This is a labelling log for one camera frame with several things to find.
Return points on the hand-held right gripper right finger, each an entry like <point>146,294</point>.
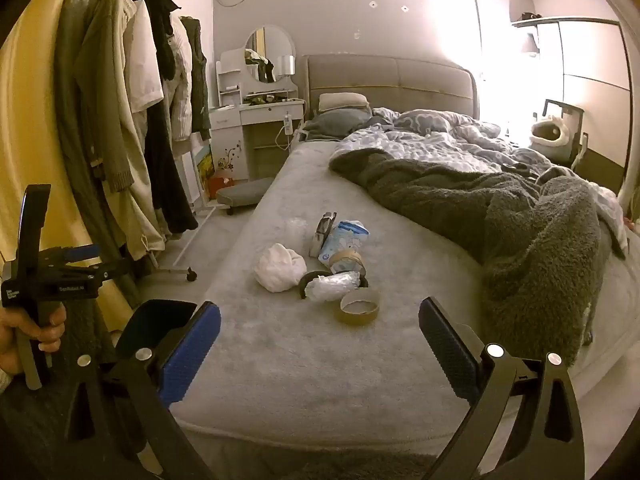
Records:
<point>447,355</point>

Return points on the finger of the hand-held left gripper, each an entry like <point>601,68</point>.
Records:
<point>82,254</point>

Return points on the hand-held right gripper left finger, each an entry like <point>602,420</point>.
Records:
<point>192,350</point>

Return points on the brown tape roll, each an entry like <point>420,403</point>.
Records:
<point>350,260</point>
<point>350,317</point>

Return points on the white paper ball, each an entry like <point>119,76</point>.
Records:
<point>277,267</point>

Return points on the black tape roll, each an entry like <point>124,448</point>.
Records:
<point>306,282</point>

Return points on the clear plastic bag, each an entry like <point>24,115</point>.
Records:
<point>330,286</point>

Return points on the trash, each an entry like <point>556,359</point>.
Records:
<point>347,240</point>

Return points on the person's left hand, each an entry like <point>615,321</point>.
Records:
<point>55,325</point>

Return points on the white rolling clothes rack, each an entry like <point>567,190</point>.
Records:
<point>185,255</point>

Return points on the beige long coat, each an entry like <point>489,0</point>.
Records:
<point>135,170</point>

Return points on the black jacket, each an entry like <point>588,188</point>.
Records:
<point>165,175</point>

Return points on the grey bed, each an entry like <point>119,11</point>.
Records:
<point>310,360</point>

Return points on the grey fleece blanket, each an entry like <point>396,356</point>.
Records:
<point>500,225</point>

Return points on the person's fuzzy grey robe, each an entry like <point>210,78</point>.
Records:
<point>30,425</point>

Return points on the orange-red bag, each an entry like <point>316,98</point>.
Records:
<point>220,185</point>

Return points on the grey cushioned stool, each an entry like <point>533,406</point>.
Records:
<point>245,192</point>

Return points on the olive knit cardigan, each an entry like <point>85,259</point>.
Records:
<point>105,85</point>

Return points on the white shirt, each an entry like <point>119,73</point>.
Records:
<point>145,70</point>

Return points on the white padded jacket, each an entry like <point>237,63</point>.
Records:
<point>181,80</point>

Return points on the dark green knit dress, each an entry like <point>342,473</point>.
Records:
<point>200,85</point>

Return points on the patterned blue-grey duvet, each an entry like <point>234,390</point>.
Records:
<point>425,145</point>

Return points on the white dressing table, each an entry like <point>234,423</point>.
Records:
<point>260,115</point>

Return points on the green cloth pile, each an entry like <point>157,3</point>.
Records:
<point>265,99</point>

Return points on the white power strip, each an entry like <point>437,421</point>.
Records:
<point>288,125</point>

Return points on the white fluffy cat bed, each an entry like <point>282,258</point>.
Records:
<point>547,132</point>

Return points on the grey pillow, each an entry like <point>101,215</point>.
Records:
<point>335,125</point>

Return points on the beige pillow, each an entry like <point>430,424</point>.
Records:
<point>345,101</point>

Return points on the round mirror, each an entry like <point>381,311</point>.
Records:
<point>270,45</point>

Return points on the white wardrobe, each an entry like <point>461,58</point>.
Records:
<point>590,70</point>

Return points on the yellow picture frame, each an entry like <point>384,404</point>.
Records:
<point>204,167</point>

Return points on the wall lamp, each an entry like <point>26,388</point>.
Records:
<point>530,45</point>

